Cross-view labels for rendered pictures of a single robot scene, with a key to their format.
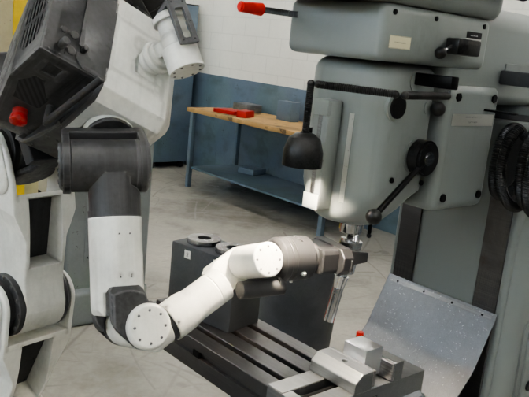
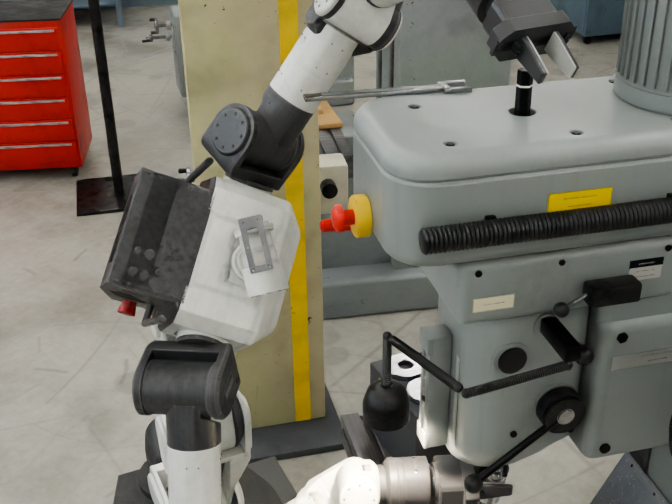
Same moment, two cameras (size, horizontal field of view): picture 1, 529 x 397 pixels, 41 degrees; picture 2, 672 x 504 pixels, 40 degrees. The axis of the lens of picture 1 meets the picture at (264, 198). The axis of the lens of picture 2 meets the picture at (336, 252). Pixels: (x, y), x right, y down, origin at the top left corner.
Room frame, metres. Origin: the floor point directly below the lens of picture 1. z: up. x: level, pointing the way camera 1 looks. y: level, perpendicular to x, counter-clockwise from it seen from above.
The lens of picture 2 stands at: (0.22, -0.54, 2.32)
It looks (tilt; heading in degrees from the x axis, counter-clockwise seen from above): 28 degrees down; 29
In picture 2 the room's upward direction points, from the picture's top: 1 degrees counter-clockwise
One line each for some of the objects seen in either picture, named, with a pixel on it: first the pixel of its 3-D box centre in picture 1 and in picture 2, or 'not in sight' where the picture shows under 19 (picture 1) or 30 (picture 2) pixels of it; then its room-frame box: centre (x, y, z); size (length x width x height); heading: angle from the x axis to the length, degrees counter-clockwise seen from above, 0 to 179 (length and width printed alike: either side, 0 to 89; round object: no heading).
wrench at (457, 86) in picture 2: not in sight; (387, 91); (1.39, 0.01, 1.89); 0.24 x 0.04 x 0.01; 129
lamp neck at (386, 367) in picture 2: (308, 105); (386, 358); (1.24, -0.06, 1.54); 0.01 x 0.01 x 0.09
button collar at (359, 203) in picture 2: not in sight; (360, 215); (1.25, -0.01, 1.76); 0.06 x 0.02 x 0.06; 42
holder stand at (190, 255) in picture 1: (215, 279); (415, 413); (1.75, 0.11, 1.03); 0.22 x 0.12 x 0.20; 53
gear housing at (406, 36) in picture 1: (390, 35); (537, 243); (1.43, -0.22, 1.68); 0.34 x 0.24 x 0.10; 132
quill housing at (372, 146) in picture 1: (364, 140); (503, 363); (1.41, -0.19, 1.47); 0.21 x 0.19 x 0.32; 42
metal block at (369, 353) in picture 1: (361, 356); not in sight; (1.35, -0.23, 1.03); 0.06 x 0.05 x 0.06; 42
